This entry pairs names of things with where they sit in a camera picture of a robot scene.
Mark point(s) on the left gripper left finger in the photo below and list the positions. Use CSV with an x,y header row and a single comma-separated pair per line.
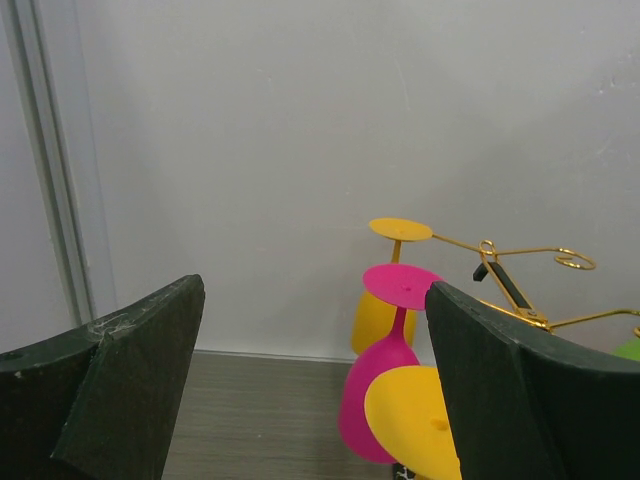
x,y
101,401

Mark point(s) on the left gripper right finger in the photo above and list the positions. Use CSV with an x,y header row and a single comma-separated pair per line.
x,y
525,404

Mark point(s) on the green goblet front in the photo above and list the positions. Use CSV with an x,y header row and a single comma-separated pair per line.
x,y
629,350

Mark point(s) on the pink plastic goblet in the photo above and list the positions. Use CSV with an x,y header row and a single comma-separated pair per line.
x,y
392,290

